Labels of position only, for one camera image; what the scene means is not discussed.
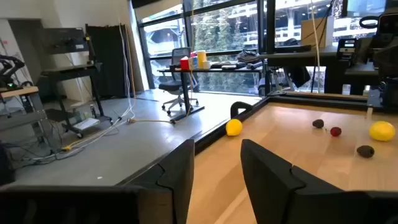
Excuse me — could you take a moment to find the yellow floor cable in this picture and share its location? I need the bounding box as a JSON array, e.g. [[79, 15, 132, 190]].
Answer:
[[62, 117, 177, 152]]

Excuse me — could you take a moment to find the pale hanging cable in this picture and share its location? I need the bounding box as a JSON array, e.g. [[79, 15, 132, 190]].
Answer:
[[310, 0, 322, 93]]

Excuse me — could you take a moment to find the black frame clamp handle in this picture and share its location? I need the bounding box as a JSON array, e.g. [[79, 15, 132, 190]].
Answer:
[[229, 101, 253, 119]]

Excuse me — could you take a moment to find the black office chair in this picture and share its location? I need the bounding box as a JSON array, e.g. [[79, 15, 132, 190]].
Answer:
[[158, 47, 200, 115]]

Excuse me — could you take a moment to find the yellow lemon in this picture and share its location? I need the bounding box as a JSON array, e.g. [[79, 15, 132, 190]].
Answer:
[[368, 120, 396, 142], [225, 118, 244, 137]]

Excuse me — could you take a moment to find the wooden side table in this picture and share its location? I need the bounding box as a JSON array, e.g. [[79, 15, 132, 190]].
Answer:
[[0, 86, 47, 131]]

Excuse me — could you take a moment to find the white floor cable bundle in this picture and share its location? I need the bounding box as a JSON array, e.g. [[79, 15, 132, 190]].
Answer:
[[30, 23, 137, 162]]

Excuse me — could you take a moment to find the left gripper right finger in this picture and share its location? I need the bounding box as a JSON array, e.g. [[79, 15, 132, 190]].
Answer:
[[241, 138, 355, 224]]

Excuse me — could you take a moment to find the yellow cup stack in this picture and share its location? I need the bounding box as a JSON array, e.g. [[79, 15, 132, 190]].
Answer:
[[197, 50, 208, 69]]

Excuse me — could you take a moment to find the cardboard box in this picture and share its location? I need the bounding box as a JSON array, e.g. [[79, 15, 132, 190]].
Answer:
[[300, 17, 335, 49]]

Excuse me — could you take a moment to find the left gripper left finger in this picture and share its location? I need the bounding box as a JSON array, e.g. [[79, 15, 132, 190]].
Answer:
[[119, 139, 195, 224]]

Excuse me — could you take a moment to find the black office desk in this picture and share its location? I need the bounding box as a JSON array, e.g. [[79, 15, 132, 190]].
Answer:
[[157, 63, 265, 123]]

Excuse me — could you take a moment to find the dark clothes pile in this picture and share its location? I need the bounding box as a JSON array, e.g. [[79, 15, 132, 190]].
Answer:
[[236, 49, 261, 65]]

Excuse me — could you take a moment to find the black curtain panel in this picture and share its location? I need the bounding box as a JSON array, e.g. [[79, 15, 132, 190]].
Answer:
[[85, 24, 133, 99]]

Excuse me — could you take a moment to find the black table frame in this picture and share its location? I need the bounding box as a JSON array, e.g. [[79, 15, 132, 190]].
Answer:
[[194, 91, 398, 156]]

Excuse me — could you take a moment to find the black standing desk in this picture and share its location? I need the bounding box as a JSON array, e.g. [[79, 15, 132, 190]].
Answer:
[[257, 45, 380, 96]]

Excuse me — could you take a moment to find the blackberry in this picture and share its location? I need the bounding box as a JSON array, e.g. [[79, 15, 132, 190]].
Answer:
[[356, 144, 376, 159]]

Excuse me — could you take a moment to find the black equipment cart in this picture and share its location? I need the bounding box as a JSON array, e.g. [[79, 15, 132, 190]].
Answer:
[[40, 27, 113, 138]]

